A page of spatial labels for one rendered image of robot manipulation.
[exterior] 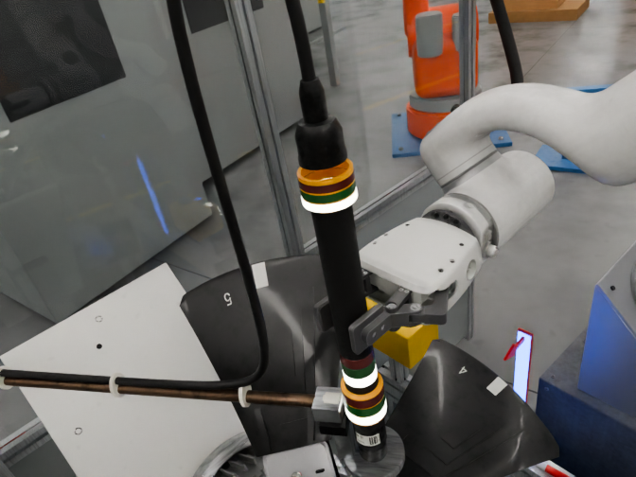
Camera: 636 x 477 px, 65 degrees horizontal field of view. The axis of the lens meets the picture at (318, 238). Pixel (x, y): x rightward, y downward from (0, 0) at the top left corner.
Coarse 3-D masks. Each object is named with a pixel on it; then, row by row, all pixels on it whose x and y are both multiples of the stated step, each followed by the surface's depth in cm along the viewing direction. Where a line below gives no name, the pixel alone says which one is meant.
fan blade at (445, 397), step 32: (448, 352) 78; (416, 384) 74; (448, 384) 74; (480, 384) 74; (416, 416) 70; (448, 416) 69; (480, 416) 70; (512, 416) 70; (416, 448) 66; (448, 448) 66; (480, 448) 66; (512, 448) 67; (544, 448) 68
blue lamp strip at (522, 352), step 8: (520, 336) 80; (528, 336) 79; (528, 344) 79; (520, 352) 82; (528, 352) 80; (520, 360) 82; (528, 360) 81; (520, 368) 83; (520, 376) 84; (520, 384) 85; (520, 392) 86
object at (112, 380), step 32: (288, 0) 31; (192, 64) 35; (192, 96) 36; (224, 192) 41; (256, 320) 48; (0, 384) 64; (128, 384) 59; (160, 384) 58; (192, 384) 57; (224, 384) 55
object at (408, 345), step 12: (384, 336) 104; (396, 336) 101; (408, 336) 99; (420, 336) 101; (432, 336) 105; (384, 348) 106; (396, 348) 103; (408, 348) 100; (420, 348) 103; (396, 360) 105; (408, 360) 102
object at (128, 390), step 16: (16, 384) 64; (32, 384) 63; (48, 384) 62; (64, 384) 62; (80, 384) 61; (96, 384) 61; (224, 400) 56; (256, 400) 55; (272, 400) 55; (288, 400) 54; (304, 400) 54
